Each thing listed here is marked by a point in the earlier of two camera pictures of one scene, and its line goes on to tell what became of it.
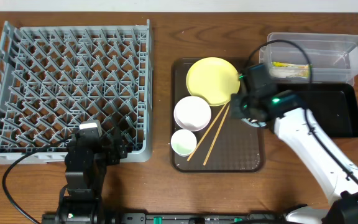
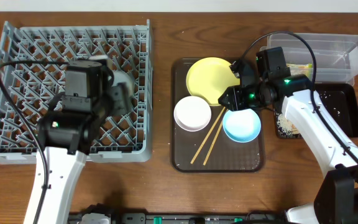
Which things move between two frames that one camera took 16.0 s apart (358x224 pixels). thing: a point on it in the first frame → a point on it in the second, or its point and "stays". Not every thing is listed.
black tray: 335,106 stays
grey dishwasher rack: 51,79 stays
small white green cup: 183,142 → 120,76
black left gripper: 111,147 → 117,98
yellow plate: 213,79 stays
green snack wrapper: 303,69 stays
